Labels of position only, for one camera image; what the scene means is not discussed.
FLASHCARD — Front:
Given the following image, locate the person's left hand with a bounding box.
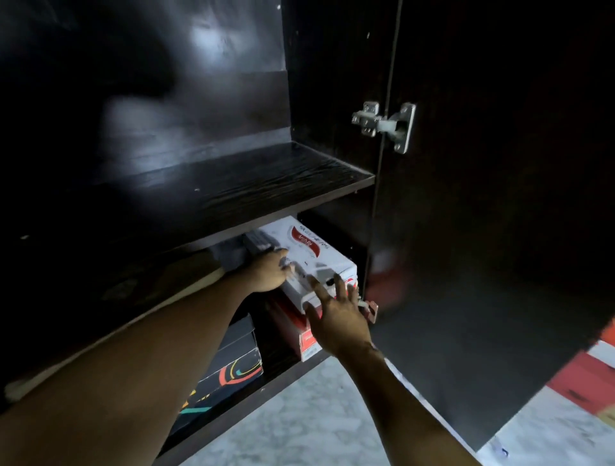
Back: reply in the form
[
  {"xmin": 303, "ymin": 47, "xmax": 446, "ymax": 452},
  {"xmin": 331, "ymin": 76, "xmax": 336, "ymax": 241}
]
[{"xmin": 231, "ymin": 248, "xmax": 297, "ymax": 294}]

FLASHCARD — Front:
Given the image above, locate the person's right hand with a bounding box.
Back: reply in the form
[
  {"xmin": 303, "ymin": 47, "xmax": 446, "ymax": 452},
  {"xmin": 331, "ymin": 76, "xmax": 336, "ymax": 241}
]
[{"xmin": 305, "ymin": 273, "xmax": 378, "ymax": 359}]

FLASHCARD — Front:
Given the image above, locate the person's left forearm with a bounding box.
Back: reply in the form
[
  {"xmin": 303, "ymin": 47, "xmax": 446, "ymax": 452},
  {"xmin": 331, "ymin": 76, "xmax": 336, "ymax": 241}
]
[{"xmin": 0, "ymin": 274, "xmax": 253, "ymax": 466}]

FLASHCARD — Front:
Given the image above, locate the person's right forearm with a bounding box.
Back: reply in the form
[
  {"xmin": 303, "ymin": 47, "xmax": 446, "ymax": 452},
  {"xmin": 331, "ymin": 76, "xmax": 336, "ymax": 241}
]
[{"xmin": 334, "ymin": 347, "xmax": 482, "ymax": 466}]

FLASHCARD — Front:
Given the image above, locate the black box with colourful print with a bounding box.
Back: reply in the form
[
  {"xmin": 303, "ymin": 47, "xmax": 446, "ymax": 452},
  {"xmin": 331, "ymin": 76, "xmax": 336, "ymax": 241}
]
[{"xmin": 165, "ymin": 314, "xmax": 264, "ymax": 438}]

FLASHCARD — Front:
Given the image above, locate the dark wooden shelf board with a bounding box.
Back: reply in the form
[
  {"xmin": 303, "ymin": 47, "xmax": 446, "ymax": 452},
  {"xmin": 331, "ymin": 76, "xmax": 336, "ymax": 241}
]
[{"xmin": 0, "ymin": 141, "xmax": 376, "ymax": 313}]

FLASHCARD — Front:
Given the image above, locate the dark cabinet door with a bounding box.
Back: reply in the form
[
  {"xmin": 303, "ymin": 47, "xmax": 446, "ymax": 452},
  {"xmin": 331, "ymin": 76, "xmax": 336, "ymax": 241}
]
[{"xmin": 364, "ymin": 0, "xmax": 615, "ymax": 453}]

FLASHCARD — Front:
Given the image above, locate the large metal door hinge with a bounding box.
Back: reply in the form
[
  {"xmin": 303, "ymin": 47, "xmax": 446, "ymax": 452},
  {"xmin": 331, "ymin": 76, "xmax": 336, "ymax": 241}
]
[{"xmin": 351, "ymin": 101, "xmax": 417, "ymax": 155}]

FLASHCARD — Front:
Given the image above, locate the red and white mat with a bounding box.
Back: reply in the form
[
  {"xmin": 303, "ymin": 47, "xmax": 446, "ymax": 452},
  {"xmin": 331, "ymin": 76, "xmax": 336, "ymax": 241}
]
[{"xmin": 547, "ymin": 319, "xmax": 615, "ymax": 414}]

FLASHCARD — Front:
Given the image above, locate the dark wooden cabinet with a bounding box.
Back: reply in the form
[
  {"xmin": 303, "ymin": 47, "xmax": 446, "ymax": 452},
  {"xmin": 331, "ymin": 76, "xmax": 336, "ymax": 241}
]
[{"xmin": 0, "ymin": 0, "xmax": 402, "ymax": 466}]

